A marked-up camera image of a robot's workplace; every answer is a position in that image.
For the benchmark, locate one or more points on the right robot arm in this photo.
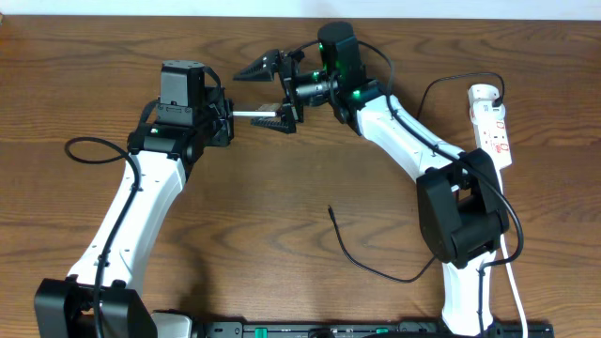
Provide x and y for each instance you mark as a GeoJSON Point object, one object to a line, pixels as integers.
{"type": "Point", "coordinates": [462, 213]}

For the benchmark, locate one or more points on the white power strip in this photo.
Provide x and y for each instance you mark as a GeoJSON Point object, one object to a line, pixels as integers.
{"type": "Point", "coordinates": [490, 131]}

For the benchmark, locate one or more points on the Galaxy S25 Ultra smartphone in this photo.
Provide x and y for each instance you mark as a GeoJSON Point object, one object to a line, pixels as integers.
{"type": "Point", "coordinates": [257, 110]}

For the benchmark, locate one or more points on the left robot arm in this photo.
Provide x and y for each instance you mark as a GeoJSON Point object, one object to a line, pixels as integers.
{"type": "Point", "coordinates": [102, 293]}

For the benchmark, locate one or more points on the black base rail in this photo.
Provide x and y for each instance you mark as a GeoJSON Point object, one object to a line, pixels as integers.
{"type": "Point", "coordinates": [240, 330]}

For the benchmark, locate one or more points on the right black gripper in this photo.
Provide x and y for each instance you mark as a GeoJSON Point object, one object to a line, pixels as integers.
{"type": "Point", "coordinates": [291, 112]}

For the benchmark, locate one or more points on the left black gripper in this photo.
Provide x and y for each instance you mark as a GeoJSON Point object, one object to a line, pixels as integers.
{"type": "Point", "coordinates": [224, 120]}

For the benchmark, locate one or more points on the white charger adapter plug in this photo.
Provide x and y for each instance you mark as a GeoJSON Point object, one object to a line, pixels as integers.
{"type": "Point", "coordinates": [478, 92]}

